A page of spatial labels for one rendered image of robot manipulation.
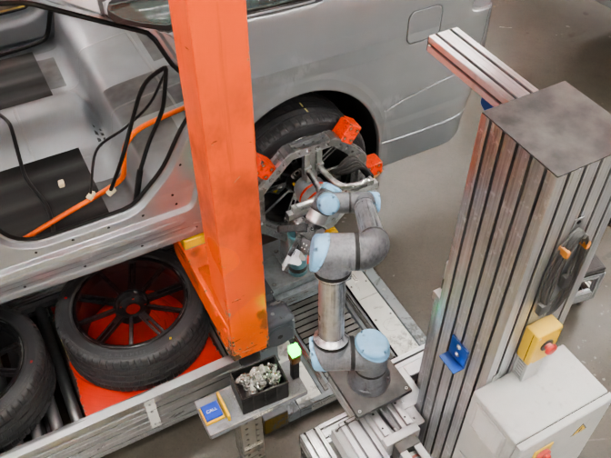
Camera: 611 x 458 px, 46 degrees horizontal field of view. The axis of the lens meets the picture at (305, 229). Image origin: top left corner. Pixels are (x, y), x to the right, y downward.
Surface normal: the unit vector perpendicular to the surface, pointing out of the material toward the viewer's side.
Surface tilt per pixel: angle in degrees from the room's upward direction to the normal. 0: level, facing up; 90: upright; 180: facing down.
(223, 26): 90
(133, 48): 6
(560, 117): 0
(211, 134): 90
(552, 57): 0
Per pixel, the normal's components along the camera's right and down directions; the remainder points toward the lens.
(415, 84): 0.47, 0.64
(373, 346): 0.13, -0.69
